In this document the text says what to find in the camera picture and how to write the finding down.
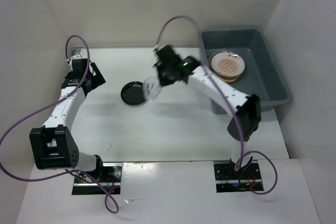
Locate clear plastic cup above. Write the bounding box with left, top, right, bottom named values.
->
left=142, top=77, right=162, bottom=102

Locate orange patterned round plate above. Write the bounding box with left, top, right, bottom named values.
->
left=208, top=50, right=246, bottom=78

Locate woven bamboo pattern tray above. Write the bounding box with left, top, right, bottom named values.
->
left=210, top=59, right=242, bottom=83

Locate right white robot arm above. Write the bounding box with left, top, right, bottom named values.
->
left=153, top=45, right=261, bottom=178

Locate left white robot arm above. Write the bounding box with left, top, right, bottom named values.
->
left=29, top=54, right=106, bottom=182

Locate grey plastic bin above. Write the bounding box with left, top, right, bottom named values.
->
left=202, top=26, right=292, bottom=112

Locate black round plate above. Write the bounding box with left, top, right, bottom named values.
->
left=120, top=81, right=147, bottom=106

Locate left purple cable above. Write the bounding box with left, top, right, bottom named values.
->
left=0, top=35, right=119, bottom=213

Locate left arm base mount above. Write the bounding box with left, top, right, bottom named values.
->
left=71, top=162, right=123, bottom=196

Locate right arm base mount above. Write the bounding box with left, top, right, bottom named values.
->
left=213, top=161, right=264, bottom=193

